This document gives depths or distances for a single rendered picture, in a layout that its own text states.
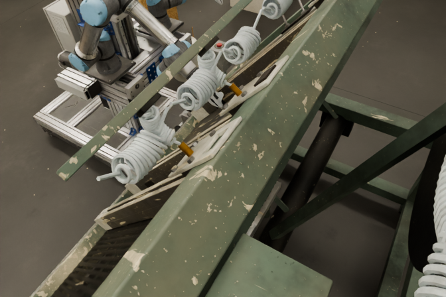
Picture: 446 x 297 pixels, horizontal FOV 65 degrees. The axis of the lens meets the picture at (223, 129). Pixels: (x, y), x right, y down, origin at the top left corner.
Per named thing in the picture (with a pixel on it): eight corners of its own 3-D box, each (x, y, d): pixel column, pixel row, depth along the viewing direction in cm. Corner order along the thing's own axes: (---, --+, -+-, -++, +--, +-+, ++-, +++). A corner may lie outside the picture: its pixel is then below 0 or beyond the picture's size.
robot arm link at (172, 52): (167, 48, 163) (175, 38, 156) (184, 65, 164) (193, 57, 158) (157, 57, 158) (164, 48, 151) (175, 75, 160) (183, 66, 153)
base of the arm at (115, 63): (91, 69, 210) (85, 56, 202) (109, 56, 218) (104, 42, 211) (109, 77, 204) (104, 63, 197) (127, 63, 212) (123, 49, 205)
